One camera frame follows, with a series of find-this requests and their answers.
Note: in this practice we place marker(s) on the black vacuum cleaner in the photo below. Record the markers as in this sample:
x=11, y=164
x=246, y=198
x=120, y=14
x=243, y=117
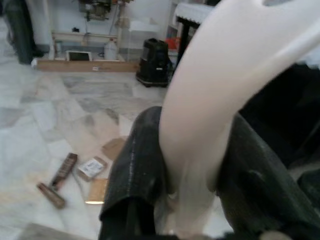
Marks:
x=152, y=65

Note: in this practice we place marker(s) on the black fabric bag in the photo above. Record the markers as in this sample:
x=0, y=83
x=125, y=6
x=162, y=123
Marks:
x=287, y=112

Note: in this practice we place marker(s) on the golden card with dots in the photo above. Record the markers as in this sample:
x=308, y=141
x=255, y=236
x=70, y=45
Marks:
x=98, y=191

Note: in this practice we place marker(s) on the long wooden plank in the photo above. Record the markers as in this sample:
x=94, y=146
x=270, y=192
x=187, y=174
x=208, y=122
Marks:
x=75, y=66

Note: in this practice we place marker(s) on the white lace table cloth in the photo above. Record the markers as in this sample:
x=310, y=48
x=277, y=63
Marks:
x=190, y=11

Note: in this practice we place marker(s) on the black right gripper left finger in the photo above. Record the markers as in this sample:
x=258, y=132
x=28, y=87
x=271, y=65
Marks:
x=130, y=170

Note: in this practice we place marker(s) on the white plastic jug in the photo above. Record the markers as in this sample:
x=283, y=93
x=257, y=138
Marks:
x=110, y=51

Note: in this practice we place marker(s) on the plain brown cardboard piece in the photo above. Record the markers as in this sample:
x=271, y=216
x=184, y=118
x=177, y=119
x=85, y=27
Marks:
x=115, y=148

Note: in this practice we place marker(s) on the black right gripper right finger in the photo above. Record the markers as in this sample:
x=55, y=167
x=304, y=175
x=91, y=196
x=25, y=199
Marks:
x=257, y=190

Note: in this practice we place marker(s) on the cardboard packet with white label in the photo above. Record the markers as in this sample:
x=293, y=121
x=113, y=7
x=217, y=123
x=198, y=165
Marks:
x=91, y=167

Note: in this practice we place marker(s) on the white framed dark panel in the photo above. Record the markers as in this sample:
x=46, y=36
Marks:
x=78, y=56

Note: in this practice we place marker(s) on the light wooden workbench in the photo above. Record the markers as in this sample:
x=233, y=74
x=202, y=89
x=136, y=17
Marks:
x=85, y=37

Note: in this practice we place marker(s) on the grey metal machine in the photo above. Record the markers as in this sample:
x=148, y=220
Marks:
x=96, y=8

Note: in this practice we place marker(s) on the red box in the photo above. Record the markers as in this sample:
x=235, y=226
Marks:
x=172, y=43

